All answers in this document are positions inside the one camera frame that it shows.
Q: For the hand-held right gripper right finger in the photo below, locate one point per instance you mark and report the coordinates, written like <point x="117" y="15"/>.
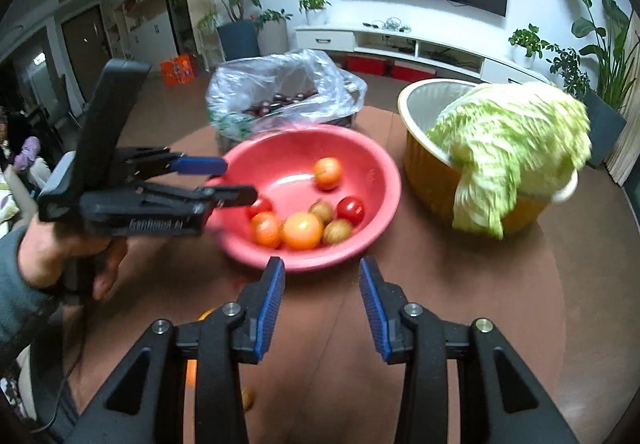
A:
<point x="375" y="314"/>

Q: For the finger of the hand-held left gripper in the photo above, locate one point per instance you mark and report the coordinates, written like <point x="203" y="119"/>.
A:
<point x="235" y="197"/>
<point x="200" y="165"/>

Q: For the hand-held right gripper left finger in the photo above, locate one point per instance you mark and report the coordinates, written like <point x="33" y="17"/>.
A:
<point x="270" y="309"/>

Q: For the red tomato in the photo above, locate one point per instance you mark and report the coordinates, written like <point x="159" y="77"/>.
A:
<point x="260" y="206"/>
<point x="350" y="209"/>

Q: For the dark reddish orange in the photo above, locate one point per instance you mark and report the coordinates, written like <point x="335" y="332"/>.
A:
<point x="266" y="230"/>

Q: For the yellow-brown jujube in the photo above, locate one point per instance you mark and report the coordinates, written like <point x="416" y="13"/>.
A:
<point x="320" y="211"/>
<point x="337" y="231"/>

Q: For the red plastic basin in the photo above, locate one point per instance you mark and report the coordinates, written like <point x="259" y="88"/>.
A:
<point x="370" y="163"/>

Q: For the person's left forearm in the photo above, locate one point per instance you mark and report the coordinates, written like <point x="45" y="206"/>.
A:
<point x="20" y="309"/>

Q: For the person's left hand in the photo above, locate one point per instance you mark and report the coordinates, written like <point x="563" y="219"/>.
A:
<point x="50" y="254"/>

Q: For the dark wooden door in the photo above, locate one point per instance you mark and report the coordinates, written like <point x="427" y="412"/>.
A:
<point x="87" y="58"/>

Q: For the orange printed box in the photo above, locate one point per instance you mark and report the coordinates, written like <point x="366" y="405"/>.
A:
<point x="178" y="69"/>

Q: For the pile of dark red jujubes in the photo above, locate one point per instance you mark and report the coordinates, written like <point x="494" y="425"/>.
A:
<point x="272" y="103"/>

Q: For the small plant on stand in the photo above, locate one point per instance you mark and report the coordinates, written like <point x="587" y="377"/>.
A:
<point x="207" y="21"/>

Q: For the clear plastic bag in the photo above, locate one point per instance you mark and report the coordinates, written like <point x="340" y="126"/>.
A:
<point x="310" y="73"/>

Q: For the potted plant white ribbed pot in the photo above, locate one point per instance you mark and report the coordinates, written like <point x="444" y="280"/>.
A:
<point x="274" y="36"/>

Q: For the yellow basin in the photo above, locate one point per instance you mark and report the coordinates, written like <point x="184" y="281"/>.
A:
<point x="425" y="163"/>

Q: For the white television cabinet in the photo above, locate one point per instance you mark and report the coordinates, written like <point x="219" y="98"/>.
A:
<point x="325" y="41"/>

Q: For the small potted plant white pot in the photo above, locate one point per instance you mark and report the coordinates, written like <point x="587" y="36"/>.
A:
<point x="526" y="46"/>
<point x="316" y="13"/>

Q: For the napa cabbage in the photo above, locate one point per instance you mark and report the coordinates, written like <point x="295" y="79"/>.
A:
<point x="500" y="133"/>

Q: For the big-leaved potted plant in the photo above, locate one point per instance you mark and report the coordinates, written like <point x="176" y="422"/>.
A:
<point x="605" y="123"/>

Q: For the small-leaved potted plant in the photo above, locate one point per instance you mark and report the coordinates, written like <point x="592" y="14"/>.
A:
<point x="570" y="71"/>

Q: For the white wall cabinet unit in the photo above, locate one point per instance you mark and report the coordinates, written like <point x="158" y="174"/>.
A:
<point x="150" y="23"/>

